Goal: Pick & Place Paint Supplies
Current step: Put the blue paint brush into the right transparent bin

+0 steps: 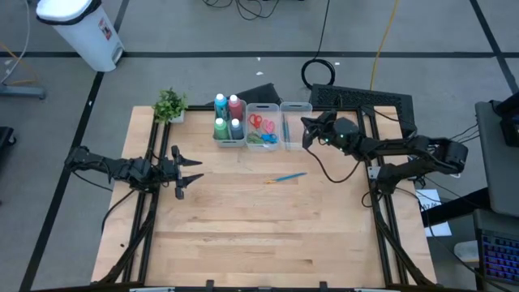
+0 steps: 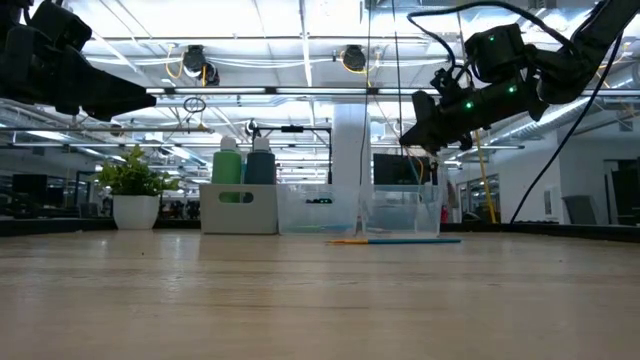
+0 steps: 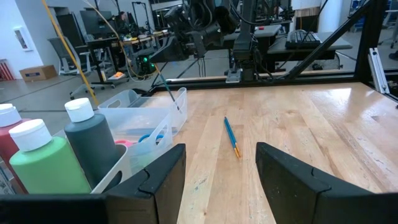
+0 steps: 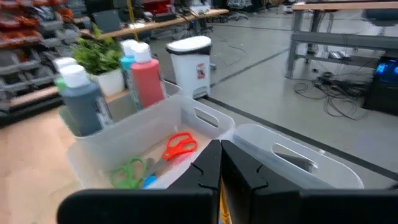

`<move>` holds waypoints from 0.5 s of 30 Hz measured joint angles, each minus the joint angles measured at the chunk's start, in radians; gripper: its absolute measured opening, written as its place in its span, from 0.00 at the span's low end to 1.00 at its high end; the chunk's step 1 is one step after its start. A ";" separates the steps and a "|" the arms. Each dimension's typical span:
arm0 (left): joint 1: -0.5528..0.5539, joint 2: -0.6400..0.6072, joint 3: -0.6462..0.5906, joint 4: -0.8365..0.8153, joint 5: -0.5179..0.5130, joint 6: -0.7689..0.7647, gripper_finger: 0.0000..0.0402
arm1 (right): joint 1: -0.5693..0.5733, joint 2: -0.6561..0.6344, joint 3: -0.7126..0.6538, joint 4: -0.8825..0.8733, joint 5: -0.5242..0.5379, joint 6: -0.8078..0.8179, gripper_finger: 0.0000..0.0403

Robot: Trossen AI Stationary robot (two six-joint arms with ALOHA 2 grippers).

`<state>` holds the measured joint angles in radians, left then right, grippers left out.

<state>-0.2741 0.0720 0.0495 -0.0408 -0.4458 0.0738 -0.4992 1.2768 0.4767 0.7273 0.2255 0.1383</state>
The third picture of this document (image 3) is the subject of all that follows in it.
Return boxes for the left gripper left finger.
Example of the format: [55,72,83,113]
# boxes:
[104,142,187,224]

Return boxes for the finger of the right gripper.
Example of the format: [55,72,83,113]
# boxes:
[149,35,191,65]

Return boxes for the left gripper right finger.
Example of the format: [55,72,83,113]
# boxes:
[255,141,398,224]

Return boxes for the blue scissors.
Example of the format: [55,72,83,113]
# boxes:
[137,133,165,144]

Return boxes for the pink scissors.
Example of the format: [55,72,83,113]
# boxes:
[114,139,134,149]

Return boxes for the thin blue paintbrush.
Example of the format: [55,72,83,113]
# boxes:
[123,126,178,135]

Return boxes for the black paint bottle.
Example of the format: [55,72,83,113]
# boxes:
[63,97,124,190]

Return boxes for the green paint bottle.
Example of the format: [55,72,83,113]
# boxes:
[8,118,93,195]

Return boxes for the red paint bottle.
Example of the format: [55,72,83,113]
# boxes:
[0,103,32,194]

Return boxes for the black computer green light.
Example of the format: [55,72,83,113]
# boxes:
[135,51,156,74]

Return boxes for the clear plastic bin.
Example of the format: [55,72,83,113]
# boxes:
[98,86,188,136]
[105,107,174,183]

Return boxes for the person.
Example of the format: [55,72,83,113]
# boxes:
[116,11,133,37]

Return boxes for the grey desk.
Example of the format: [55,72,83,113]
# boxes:
[266,30,354,62]
[223,24,282,43]

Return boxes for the black monitor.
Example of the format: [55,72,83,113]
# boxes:
[79,10,113,35]

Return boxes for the black keyboard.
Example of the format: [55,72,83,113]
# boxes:
[285,29,322,50]

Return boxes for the grey office chair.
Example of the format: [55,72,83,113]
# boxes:
[48,35,108,100]

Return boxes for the cardboard box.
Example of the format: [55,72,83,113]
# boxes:
[19,64,58,83]

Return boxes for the red white striped object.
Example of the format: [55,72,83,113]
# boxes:
[0,58,15,82]

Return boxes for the yellow cable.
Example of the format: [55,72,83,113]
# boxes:
[41,0,100,106]

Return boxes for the silver aluminium bracket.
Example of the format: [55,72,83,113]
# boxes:
[368,47,390,95]

